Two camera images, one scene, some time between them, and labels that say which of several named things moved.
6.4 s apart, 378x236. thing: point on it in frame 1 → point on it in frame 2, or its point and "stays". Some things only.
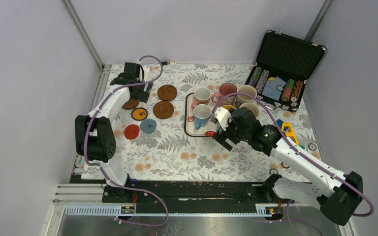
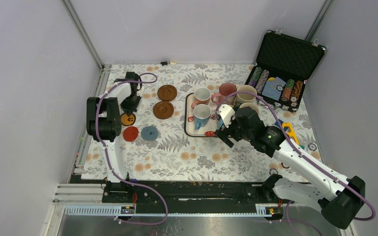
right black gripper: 221,136 stays
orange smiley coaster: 139,114 → 126,120
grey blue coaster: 148,126 → 149,133
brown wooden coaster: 163,109 stays
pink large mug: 225,89 stays
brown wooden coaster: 167,92 stays
